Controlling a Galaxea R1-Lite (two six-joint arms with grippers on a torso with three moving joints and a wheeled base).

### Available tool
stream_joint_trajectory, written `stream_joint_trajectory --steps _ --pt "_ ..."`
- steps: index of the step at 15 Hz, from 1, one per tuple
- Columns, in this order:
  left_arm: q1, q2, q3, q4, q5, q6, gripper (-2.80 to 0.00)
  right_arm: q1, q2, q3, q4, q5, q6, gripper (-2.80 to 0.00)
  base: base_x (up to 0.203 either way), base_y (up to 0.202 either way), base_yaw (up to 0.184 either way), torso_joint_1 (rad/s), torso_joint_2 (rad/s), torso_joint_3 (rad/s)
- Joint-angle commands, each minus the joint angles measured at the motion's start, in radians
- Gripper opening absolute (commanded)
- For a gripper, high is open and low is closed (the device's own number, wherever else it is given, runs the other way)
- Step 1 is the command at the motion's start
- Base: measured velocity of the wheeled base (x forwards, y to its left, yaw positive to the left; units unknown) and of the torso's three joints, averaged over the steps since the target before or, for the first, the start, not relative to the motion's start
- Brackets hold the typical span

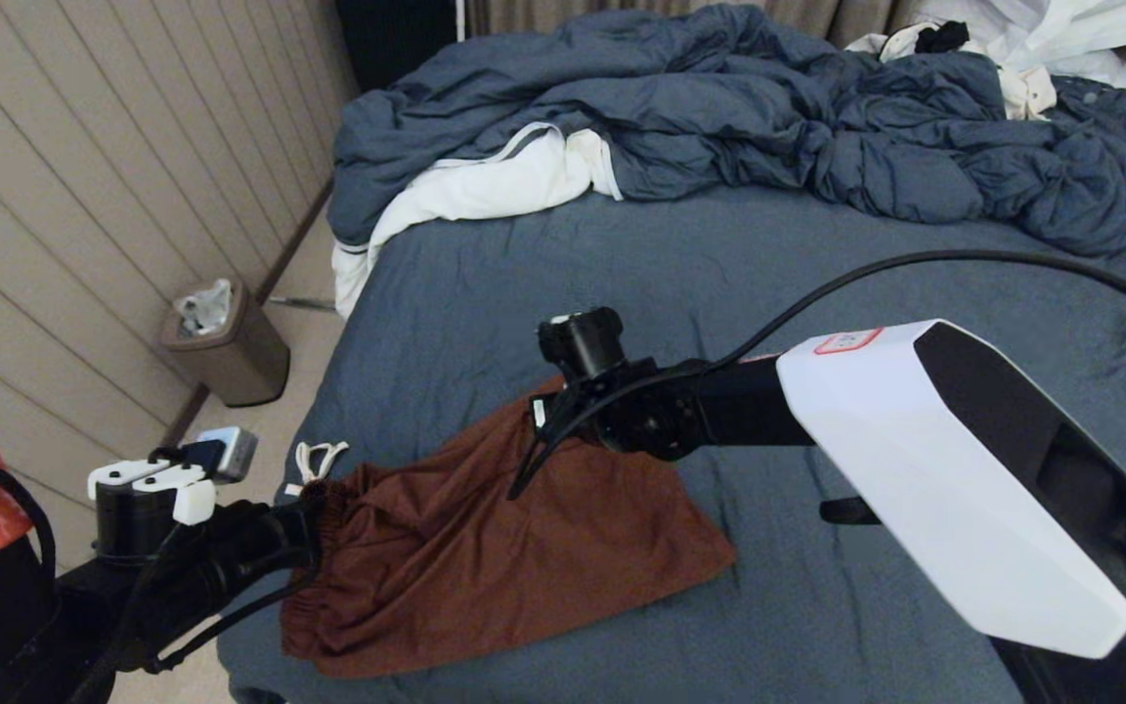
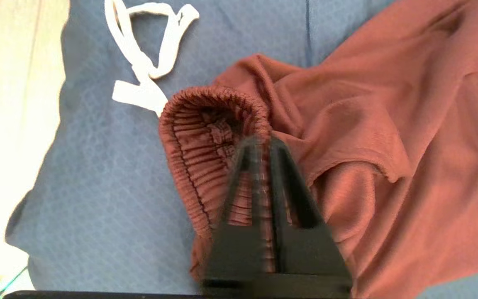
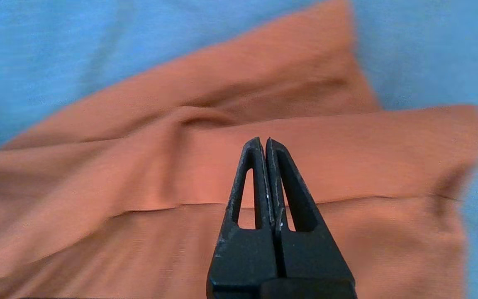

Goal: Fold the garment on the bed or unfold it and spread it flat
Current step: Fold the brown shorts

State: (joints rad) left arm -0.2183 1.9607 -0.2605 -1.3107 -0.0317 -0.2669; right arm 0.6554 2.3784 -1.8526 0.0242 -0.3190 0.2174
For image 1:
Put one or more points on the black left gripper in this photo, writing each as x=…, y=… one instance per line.
x=221, y=562

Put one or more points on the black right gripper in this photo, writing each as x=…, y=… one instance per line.
x=651, y=411

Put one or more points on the cream buttoned shirt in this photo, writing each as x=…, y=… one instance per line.
x=1027, y=93

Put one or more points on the white crumpled garment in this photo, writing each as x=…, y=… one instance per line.
x=1061, y=29

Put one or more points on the small black garment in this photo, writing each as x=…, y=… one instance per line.
x=944, y=37

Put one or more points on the blue bed sheet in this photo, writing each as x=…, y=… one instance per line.
x=866, y=606

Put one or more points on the beige curtain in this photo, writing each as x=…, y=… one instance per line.
x=524, y=12

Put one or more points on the crumpled blue duvet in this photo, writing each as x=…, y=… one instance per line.
x=719, y=98

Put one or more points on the blue denim garment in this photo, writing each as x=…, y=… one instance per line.
x=1101, y=96

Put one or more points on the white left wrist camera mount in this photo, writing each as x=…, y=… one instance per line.
x=194, y=501

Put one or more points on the thin metal rod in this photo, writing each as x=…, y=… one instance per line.
x=304, y=304

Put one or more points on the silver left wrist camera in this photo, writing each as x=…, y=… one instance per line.
x=231, y=452

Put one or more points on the clear plastic bin bag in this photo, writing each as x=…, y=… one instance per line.
x=206, y=308

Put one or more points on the brown trash bin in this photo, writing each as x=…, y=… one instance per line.
x=250, y=367

